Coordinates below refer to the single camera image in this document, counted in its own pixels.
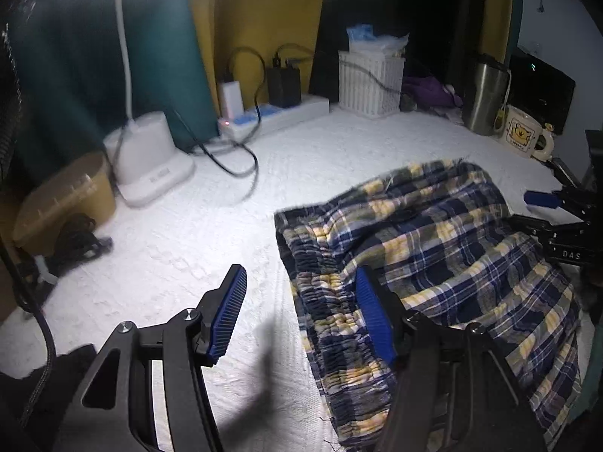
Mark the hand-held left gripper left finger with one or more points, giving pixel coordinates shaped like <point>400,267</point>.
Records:
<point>233,301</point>

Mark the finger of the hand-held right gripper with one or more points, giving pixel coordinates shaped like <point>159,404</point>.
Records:
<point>532,226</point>
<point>541,199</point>

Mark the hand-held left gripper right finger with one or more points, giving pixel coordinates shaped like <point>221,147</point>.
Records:
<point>372,310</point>

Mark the blue yellow plaid pants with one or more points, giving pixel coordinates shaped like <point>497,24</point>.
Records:
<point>447,254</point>

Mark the cream mug with bear print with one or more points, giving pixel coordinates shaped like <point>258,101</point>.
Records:
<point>520,132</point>

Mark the black screen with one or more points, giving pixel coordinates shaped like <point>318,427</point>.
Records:
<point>541,94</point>

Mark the steel tumbler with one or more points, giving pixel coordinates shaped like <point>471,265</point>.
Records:
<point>485,99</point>

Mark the purple cloth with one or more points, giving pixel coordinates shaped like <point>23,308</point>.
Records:
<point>431,92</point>

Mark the white power strip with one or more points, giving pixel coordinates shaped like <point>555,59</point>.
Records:
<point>292,110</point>

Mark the white charger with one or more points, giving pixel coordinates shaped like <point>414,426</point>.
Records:
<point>230,101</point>

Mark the tan plastic container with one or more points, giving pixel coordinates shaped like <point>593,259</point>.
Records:
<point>61,197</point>

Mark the white wicker basket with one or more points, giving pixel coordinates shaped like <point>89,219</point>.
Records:
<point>370,84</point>

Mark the black charger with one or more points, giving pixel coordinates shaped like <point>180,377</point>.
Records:
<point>284,85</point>

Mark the black cloth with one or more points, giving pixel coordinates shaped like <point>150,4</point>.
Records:
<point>28,400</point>

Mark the blue tissue pack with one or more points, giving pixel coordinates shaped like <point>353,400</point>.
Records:
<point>377,40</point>

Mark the teal curtain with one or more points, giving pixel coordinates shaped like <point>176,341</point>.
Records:
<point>94,56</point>

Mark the yellow curtain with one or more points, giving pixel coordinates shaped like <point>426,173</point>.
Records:
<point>254,9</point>

